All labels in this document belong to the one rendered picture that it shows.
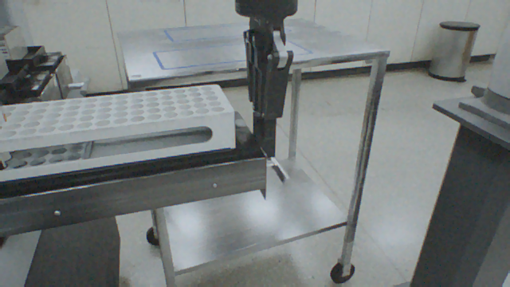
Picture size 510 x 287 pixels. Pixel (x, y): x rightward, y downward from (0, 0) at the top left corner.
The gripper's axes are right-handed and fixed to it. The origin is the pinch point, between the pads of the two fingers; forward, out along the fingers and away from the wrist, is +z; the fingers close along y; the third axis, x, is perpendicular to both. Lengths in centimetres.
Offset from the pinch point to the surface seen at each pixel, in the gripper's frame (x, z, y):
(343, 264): 38, 70, -30
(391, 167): 102, 80, -89
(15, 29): -41, -8, -47
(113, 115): -19.1, -6.4, 1.8
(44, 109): -27.2, -6.4, -2.5
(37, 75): -35.4, -1.7, -33.3
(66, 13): -62, 16, -229
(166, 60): -10.5, -2.0, -35.6
